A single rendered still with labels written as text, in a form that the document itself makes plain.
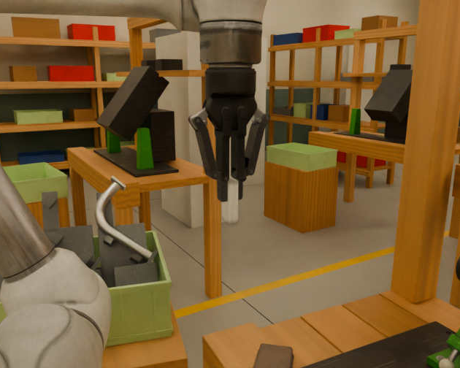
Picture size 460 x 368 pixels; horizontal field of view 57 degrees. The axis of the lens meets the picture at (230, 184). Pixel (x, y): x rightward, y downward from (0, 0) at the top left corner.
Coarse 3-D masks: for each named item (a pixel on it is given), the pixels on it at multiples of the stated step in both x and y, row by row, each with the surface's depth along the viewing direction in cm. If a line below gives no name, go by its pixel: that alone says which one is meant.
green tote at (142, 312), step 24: (96, 240) 148; (120, 288) 112; (144, 288) 114; (168, 288) 116; (0, 312) 105; (120, 312) 114; (144, 312) 116; (168, 312) 118; (120, 336) 116; (144, 336) 117; (168, 336) 120
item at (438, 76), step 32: (448, 0) 100; (448, 32) 102; (416, 64) 110; (448, 64) 105; (416, 96) 111; (448, 96) 107; (416, 128) 113; (448, 128) 110; (416, 160) 114; (448, 160) 112; (416, 192) 115; (448, 192) 115; (416, 224) 116; (416, 256) 117; (416, 288) 119
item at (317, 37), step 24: (384, 24) 536; (408, 24) 558; (288, 48) 690; (336, 72) 670; (288, 96) 779; (336, 96) 677; (288, 120) 713; (312, 120) 669; (336, 120) 635; (360, 168) 596; (384, 168) 595
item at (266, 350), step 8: (264, 344) 94; (264, 352) 91; (272, 352) 91; (280, 352) 91; (288, 352) 91; (256, 360) 91; (264, 360) 88; (272, 360) 88; (280, 360) 88; (288, 360) 88
